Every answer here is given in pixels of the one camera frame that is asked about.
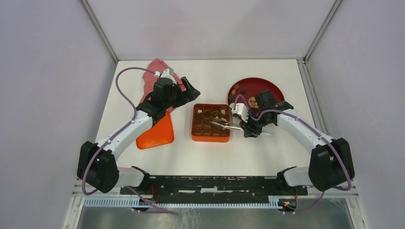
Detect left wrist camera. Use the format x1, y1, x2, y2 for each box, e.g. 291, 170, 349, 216
154, 67, 177, 84

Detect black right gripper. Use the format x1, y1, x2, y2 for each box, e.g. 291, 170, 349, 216
239, 110, 271, 138

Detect orange box lid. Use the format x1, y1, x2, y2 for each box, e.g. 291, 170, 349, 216
136, 111, 174, 150

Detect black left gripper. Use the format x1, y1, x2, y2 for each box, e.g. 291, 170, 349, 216
163, 76, 200, 109

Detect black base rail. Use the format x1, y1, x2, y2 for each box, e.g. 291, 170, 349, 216
120, 176, 308, 204

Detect red round plate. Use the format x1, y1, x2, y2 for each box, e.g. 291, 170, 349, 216
227, 77, 285, 108

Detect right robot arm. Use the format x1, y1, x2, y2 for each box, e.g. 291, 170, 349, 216
230, 91, 355, 195

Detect pink cloth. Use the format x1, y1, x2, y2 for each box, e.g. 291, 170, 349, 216
139, 58, 185, 103

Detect silver white-handled tongs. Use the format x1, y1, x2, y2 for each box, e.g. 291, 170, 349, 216
209, 119, 275, 136

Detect orange chocolate box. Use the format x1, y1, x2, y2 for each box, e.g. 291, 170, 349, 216
191, 104, 231, 143

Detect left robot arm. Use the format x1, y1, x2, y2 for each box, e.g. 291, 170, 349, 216
77, 77, 201, 195

